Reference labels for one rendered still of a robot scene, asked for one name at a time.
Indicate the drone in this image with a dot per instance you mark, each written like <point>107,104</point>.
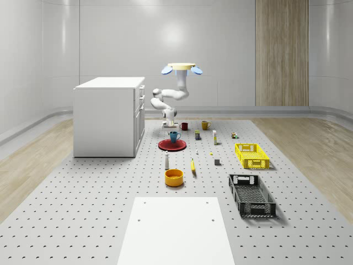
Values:
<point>182,66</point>

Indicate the yellow basket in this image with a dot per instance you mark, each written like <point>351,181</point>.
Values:
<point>252,163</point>

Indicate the flat-sided can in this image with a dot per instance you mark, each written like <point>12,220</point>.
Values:
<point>197,135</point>

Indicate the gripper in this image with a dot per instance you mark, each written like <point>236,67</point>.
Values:
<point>170,125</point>

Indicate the white board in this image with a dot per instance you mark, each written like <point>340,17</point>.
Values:
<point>176,234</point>

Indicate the grey cube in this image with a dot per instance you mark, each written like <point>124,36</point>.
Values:
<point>217,162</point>

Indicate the puzzle cube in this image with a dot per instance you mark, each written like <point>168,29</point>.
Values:
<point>234,135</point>

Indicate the red mug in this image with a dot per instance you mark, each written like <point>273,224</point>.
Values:
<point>184,127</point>

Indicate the small white bottle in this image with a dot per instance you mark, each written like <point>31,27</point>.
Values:
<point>166,163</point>

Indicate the dark grey basket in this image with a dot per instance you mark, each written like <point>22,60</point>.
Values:
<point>256,211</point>

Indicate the white cabinet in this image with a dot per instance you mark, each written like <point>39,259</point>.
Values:
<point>104,121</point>

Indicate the red plate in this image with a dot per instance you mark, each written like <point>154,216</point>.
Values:
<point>171,147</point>

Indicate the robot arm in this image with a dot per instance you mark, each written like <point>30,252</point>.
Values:
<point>176,94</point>

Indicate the yellow mug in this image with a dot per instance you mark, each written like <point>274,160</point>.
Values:
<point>205,126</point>

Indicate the yellow bowl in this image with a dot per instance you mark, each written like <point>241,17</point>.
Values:
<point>173,180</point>

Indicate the blue mug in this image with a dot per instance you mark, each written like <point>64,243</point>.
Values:
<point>173,137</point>

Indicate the banana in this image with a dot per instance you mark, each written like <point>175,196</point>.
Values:
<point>193,167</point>

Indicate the yellow and white box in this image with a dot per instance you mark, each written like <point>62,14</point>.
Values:
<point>214,138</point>

